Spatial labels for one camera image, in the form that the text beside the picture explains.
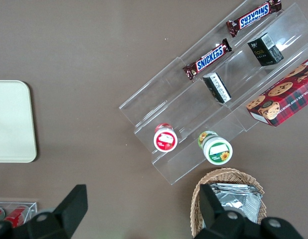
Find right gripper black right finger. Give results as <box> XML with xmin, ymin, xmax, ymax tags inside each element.
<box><xmin>195</xmin><ymin>184</ymin><xmax>247</xmax><ymax>239</ymax></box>

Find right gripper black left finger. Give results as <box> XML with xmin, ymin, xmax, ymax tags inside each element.
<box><xmin>26</xmin><ymin>184</ymin><xmax>89</xmax><ymax>239</ymax></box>

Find light tan wicker basket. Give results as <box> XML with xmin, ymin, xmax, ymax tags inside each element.
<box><xmin>190</xmin><ymin>168</ymin><xmax>268</xmax><ymax>239</ymax></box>

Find beige plastic serving tray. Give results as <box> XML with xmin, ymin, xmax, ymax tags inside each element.
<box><xmin>0</xmin><ymin>80</ymin><xmax>38</xmax><ymax>163</ymax></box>

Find silver foil pouch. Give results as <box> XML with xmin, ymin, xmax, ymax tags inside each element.
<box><xmin>208</xmin><ymin>183</ymin><xmax>264</xmax><ymax>225</ymax></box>

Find clear acrylic bottle rack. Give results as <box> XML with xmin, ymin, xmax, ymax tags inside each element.
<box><xmin>0</xmin><ymin>198</ymin><xmax>38</xmax><ymax>225</ymax></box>

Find green lid white cup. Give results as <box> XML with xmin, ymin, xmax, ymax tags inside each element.
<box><xmin>198</xmin><ymin>130</ymin><xmax>234</xmax><ymax>166</ymax></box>

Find red lid white cup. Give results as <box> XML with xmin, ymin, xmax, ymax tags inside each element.
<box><xmin>153</xmin><ymin>122</ymin><xmax>179</xmax><ymax>153</ymax></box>

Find clear acrylic stepped display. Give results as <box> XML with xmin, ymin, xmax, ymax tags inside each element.
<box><xmin>118</xmin><ymin>1</ymin><xmax>308</xmax><ymax>186</ymax></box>

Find small black carton box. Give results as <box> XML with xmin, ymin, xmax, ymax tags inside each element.
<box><xmin>202</xmin><ymin>72</ymin><xmax>232</xmax><ymax>104</ymax></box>
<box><xmin>247</xmin><ymin>32</ymin><xmax>285</xmax><ymax>67</ymax></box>

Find red plaid cookie box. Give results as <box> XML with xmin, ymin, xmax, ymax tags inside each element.
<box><xmin>245</xmin><ymin>55</ymin><xmax>308</xmax><ymax>128</ymax></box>

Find brown Snickers bar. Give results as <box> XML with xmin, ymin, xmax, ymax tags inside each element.
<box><xmin>226</xmin><ymin>0</ymin><xmax>283</xmax><ymax>38</ymax></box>
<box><xmin>182</xmin><ymin>38</ymin><xmax>233</xmax><ymax>82</ymax></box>

